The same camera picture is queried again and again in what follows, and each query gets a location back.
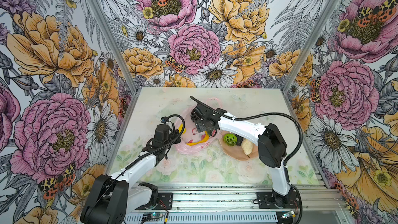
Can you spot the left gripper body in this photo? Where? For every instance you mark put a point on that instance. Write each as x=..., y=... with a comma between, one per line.
x=171, y=137

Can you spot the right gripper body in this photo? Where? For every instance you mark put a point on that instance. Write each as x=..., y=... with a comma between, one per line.
x=201, y=125

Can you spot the yellow banana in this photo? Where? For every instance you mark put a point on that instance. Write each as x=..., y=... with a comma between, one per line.
x=198, y=138

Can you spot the pink plastic bag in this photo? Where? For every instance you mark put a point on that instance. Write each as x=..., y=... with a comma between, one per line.
x=190, y=131

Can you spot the green bumpy fruit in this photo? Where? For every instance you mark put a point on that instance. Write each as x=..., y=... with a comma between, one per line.
x=230, y=139

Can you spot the dark brown fruit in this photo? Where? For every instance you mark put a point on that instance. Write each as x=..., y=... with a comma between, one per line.
x=239, y=140

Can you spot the pink scalloped bowl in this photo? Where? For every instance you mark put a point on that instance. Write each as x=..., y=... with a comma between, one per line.
x=236, y=152

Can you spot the white garlic bulb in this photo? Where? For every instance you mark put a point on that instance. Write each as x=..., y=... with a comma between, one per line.
x=247, y=146

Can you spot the yellow lemon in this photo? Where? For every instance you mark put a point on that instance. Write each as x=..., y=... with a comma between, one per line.
x=181, y=129

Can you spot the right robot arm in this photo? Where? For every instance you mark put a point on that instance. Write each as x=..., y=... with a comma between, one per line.
x=272, y=147

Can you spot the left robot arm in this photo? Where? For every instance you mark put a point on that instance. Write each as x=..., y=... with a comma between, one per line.
x=112, y=196

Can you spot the left green circuit board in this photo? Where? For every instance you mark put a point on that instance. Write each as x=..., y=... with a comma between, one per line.
x=151, y=217

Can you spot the green circuit board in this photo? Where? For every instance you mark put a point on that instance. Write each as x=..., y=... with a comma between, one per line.
x=289, y=214
x=151, y=217

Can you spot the right green circuit board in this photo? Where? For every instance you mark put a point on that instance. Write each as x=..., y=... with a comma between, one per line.
x=289, y=214

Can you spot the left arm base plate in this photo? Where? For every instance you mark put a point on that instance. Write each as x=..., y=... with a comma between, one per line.
x=164, y=201

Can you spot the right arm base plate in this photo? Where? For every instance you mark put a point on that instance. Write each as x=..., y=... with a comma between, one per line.
x=272, y=200

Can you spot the aluminium front rail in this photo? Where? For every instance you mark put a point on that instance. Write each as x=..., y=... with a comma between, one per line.
x=234, y=205

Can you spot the left aluminium frame post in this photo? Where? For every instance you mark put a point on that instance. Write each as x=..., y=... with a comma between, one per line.
x=101, y=18

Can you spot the aluminium frame post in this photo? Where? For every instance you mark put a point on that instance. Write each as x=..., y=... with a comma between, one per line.
x=101, y=18
x=305, y=51

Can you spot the right aluminium frame post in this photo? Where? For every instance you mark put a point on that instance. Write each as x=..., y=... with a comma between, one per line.
x=305, y=51

